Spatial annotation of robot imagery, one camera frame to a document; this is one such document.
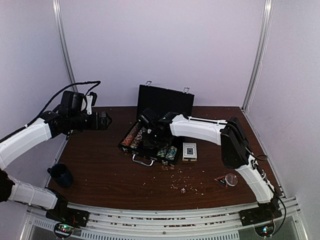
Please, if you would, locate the teal chip row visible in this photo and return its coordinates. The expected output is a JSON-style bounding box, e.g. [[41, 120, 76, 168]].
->
[[165, 146, 178, 161]]

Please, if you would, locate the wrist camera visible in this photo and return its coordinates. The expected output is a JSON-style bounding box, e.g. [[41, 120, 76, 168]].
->
[[137, 107, 160, 130], [58, 90, 98, 117]]

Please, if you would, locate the red black triangular card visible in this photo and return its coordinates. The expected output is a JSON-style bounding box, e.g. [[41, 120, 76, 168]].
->
[[214, 175, 228, 188]]

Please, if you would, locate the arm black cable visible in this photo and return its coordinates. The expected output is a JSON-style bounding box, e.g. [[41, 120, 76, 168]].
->
[[27, 79, 102, 126], [239, 139, 287, 226]]

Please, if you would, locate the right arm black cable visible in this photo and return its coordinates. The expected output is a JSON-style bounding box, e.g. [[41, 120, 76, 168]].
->
[[239, 139, 287, 226]]

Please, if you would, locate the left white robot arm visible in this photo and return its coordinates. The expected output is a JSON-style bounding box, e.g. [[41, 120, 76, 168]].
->
[[0, 111, 112, 222]]

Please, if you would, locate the white playing card box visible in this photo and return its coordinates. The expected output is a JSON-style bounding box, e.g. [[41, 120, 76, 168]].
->
[[182, 142, 198, 162]]

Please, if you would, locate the aluminium frame post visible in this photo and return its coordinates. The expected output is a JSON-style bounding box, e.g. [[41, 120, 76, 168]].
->
[[52, 0, 76, 84], [242, 0, 274, 113]]

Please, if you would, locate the front aluminium rail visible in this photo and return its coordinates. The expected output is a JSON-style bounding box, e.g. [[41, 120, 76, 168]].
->
[[18, 197, 309, 240]]

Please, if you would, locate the right aluminium frame post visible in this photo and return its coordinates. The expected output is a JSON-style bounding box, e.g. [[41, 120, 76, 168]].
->
[[242, 0, 274, 113]]

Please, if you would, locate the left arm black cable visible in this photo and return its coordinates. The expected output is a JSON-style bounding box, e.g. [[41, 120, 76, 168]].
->
[[27, 79, 102, 126]]

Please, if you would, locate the dark blue mug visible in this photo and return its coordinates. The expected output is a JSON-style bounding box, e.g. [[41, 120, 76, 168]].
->
[[47, 162, 74, 188]]

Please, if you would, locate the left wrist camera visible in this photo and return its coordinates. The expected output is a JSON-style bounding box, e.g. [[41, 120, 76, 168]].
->
[[58, 90, 98, 117]]

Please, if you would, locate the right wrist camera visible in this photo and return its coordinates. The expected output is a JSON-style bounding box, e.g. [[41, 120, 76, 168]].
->
[[137, 107, 160, 130]]

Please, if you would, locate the grey chip row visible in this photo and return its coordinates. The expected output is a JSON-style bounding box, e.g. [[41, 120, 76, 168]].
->
[[130, 127, 147, 149]]

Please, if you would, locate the left aluminium frame post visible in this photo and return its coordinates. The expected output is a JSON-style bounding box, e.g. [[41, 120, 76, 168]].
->
[[52, 0, 76, 84]]

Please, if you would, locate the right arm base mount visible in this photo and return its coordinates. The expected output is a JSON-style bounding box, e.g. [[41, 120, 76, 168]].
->
[[238, 198, 287, 227]]

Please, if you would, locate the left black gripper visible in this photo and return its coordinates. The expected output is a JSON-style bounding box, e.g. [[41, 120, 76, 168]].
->
[[68, 111, 112, 130]]

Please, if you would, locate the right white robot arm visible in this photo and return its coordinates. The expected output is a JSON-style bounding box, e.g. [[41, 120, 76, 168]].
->
[[138, 112, 279, 221]]

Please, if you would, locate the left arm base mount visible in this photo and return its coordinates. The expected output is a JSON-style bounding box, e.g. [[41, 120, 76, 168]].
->
[[44, 196, 90, 228]]

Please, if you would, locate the green blue chip row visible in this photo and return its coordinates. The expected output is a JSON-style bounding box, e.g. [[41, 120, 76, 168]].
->
[[157, 146, 170, 158]]

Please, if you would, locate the orange chip row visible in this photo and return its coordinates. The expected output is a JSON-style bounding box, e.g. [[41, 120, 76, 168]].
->
[[121, 126, 140, 147]]

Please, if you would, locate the black poker set case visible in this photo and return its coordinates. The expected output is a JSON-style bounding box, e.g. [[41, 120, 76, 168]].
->
[[118, 81, 195, 167]]

